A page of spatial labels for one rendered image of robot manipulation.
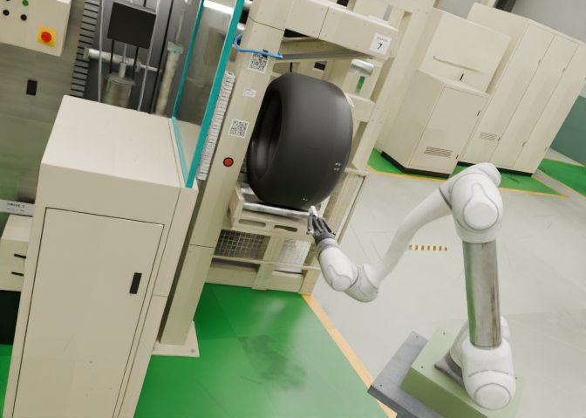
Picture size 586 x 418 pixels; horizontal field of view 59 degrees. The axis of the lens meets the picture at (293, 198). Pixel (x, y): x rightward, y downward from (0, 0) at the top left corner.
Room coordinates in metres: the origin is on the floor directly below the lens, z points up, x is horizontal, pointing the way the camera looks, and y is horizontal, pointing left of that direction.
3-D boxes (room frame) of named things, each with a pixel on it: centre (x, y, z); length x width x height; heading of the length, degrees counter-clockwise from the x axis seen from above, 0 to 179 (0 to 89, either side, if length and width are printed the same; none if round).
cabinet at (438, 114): (7.09, -1.44, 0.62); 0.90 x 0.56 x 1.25; 126
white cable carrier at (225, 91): (2.11, 0.41, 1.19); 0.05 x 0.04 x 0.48; 24
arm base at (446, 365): (1.70, -0.85, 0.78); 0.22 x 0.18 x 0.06; 150
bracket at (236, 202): (2.22, 0.28, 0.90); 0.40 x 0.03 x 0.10; 24
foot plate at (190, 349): (2.17, 0.34, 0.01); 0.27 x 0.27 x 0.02; 24
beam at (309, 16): (2.62, 0.13, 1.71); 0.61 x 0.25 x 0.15; 114
